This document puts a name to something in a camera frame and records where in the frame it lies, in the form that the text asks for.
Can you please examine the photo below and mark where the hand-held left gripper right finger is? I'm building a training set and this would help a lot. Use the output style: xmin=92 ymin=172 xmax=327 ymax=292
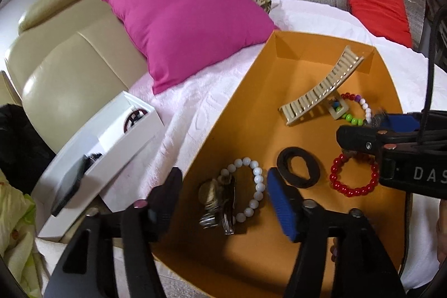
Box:
xmin=267 ymin=168 xmax=407 ymax=298

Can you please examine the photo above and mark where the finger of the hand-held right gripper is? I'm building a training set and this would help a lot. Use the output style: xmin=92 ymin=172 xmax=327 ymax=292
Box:
xmin=374 ymin=111 xmax=437 ymax=135
xmin=337 ymin=125 xmax=437 ymax=159

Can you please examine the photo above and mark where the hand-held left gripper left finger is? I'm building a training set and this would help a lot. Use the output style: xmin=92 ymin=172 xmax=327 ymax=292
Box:
xmin=44 ymin=167 xmax=184 ymax=298

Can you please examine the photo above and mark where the multicolour bead bracelet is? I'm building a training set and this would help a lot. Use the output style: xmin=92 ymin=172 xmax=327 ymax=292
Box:
xmin=340 ymin=92 xmax=376 ymax=127

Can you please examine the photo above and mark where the metal wristwatch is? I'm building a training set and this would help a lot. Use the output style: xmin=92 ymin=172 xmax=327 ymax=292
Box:
xmin=198 ymin=176 xmax=238 ymax=236

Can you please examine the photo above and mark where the red bead bracelet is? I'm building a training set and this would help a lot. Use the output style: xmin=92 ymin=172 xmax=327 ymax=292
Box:
xmin=329 ymin=153 xmax=380 ymax=197

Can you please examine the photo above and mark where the orange cardboard box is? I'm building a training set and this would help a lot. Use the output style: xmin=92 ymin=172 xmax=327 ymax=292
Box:
xmin=152 ymin=29 xmax=407 ymax=298

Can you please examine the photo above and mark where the beige hair claw clip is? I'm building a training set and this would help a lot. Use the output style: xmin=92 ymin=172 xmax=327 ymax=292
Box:
xmin=279 ymin=46 xmax=363 ymax=127

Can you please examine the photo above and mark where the white box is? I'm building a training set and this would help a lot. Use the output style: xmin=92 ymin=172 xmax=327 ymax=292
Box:
xmin=37 ymin=91 xmax=165 ymax=243

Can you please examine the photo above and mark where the dark round watch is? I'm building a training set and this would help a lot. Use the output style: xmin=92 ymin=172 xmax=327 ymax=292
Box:
xmin=124 ymin=109 xmax=145 ymax=131

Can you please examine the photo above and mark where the white towel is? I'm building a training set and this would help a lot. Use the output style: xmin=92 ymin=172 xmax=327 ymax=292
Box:
xmin=101 ymin=0 xmax=447 ymax=288

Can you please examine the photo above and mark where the black flat case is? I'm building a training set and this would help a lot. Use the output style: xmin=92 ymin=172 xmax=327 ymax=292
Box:
xmin=51 ymin=153 xmax=103 ymax=216

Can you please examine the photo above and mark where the red pillow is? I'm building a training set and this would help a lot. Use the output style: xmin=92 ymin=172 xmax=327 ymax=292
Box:
xmin=343 ymin=0 xmax=413 ymax=48

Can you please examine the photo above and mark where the green floral cloth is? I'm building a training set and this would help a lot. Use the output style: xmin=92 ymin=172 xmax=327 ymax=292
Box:
xmin=0 ymin=169 xmax=49 ymax=298

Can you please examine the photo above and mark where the black cloth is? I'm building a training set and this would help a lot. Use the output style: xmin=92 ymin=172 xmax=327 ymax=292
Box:
xmin=0 ymin=103 xmax=56 ymax=187

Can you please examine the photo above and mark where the beige leather armchair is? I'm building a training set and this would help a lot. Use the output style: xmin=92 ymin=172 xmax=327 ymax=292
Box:
xmin=0 ymin=0 xmax=154 ymax=159

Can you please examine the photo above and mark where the leopard print cloth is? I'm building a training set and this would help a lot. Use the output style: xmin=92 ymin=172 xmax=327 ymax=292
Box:
xmin=253 ymin=0 xmax=280 ymax=14

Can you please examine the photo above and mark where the pink pillow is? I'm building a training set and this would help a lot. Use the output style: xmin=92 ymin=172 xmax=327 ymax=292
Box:
xmin=101 ymin=0 xmax=280 ymax=95

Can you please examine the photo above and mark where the white bead bracelet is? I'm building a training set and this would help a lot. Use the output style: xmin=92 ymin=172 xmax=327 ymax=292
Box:
xmin=218 ymin=158 xmax=267 ymax=223

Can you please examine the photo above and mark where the black hair tie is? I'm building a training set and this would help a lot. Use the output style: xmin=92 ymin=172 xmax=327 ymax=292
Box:
xmin=277 ymin=146 xmax=320 ymax=189

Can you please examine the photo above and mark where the black cable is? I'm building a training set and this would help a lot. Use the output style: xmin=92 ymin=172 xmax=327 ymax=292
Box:
xmin=421 ymin=5 xmax=441 ymax=119

